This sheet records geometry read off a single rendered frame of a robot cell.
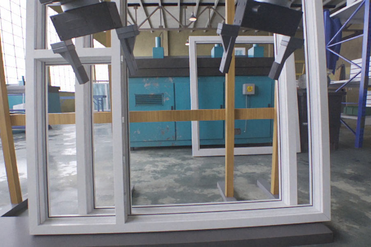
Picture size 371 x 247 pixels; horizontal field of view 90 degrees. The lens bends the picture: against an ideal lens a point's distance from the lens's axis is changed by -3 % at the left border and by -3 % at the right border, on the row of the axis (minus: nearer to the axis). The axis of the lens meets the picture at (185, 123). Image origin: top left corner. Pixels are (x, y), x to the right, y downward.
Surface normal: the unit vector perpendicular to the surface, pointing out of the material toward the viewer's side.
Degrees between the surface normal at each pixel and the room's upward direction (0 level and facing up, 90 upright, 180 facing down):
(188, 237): 0
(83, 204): 82
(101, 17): 114
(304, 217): 82
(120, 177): 82
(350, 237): 0
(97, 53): 82
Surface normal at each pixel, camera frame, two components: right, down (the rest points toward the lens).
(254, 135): 0.04, 0.13
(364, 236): -0.02, -0.99
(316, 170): -1.00, 0.03
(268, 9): 0.13, 0.51
